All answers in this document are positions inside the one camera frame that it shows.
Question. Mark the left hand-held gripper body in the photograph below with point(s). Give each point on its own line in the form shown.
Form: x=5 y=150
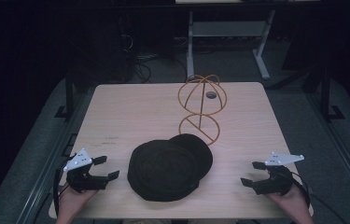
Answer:
x=85 y=182

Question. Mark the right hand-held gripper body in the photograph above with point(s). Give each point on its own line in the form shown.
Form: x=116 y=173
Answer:
x=277 y=183

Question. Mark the black hat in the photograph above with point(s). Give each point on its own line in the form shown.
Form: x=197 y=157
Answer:
x=166 y=171

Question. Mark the person's left hand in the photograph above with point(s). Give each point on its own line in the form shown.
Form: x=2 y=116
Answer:
x=70 y=205

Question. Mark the person's right hand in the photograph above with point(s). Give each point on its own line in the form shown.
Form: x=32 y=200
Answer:
x=295 y=207

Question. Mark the black metal stand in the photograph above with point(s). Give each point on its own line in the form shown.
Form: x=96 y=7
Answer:
x=69 y=93
x=325 y=96

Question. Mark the grey round table grommet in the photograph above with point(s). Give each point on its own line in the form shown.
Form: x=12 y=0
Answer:
x=211 y=95

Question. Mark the white metal desk frame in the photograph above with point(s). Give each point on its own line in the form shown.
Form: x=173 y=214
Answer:
x=225 y=28

